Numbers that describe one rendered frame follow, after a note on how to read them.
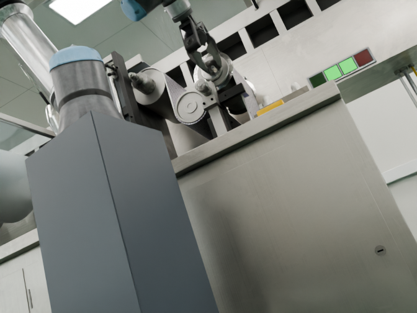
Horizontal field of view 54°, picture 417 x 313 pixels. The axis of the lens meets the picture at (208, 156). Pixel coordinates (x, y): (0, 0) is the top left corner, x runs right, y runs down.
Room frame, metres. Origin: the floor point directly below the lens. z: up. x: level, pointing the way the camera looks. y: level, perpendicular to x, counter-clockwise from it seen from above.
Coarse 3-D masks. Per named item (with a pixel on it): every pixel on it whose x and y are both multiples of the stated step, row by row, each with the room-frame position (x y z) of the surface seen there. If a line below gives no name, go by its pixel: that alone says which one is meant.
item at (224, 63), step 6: (204, 60) 1.22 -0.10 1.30; (222, 60) 1.20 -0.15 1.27; (198, 72) 1.23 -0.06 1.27; (222, 72) 1.20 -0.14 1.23; (198, 78) 1.23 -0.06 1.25; (222, 78) 1.20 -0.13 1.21; (216, 84) 1.21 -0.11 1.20; (228, 84) 1.25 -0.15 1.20; (234, 84) 1.27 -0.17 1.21; (222, 90) 1.26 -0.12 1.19; (240, 102) 1.40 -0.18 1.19; (234, 108) 1.44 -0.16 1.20; (240, 108) 1.44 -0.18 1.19
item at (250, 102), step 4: (236, 80) 1.21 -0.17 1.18; (236, 84) 1.20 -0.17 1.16; (248, 92) 1.33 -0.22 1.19; (248, 96) 1.30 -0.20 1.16; (252, 96) 1.37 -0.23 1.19; (244, 100) 1.20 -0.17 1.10; (248, 100) 1.27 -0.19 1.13; (252, 100) 1.34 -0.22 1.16; (248, 104) 1.24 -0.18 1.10; (252, 104) 1.30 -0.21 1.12; (256, 104) 1.39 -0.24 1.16; (248, 108) 1.21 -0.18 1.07; (252, 108) 1.27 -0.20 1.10; (256, 108) 1.36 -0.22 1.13; (248, 112) 1.20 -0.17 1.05; (252, 112) 1.24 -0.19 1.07; (256, 112) 1.32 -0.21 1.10; (252, 116) 1.22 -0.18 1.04
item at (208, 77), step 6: (210, 60) 1.19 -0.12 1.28; (210, 66) 1.20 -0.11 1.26; (216, 66) 1.19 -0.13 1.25; (222, 66) 1.20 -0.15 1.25; (204, 72) 1.20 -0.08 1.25; (210, 72) 1.20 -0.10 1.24; (216, 72) 1.19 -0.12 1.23; (204, 78) 1.21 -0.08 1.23; (210, 78) 1.20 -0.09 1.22; (216, 78) 1.21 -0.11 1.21
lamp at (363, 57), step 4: (364, 52) 1.37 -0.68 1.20; (368, 52) 1.37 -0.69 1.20; (356, 56) 1.38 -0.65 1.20; (360, 56) 1.38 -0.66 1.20; (364, 56) 1.37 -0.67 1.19; (368, 56) 1.37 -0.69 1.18; (356, 60) 1.38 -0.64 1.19; (360, 60) 1.38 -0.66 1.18; (364, 60) 1.37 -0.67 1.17; (368, 60) 1.37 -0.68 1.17; (360, 64) 1.38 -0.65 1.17
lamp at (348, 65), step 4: (348, 60) 1.39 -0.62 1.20; (352, 60) 1.39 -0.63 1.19; (340, 64) 1.40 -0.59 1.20; (344, 64) 1.39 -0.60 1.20; (348, 64) 1.39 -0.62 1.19; (352, 64) 1.39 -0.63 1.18; (344, 68) 1.40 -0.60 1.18; (348, 68) 1.39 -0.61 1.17; (352, 68) 1.39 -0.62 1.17; (344, 72) 1.40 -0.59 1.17
